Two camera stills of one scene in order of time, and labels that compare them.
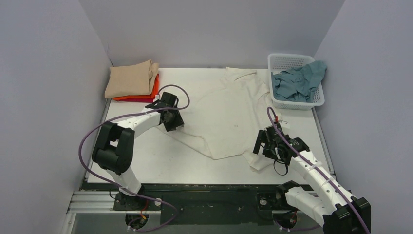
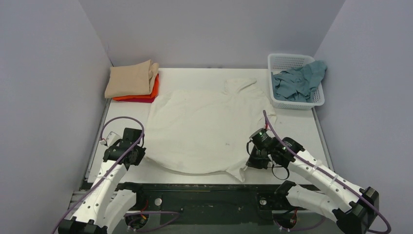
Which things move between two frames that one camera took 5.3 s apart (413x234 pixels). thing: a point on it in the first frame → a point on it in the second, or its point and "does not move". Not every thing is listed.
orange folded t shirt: (154, 92) does not move
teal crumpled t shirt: (298, 83) does not move
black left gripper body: (174, 121) → (136, 155)
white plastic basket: (284, 62) does not move
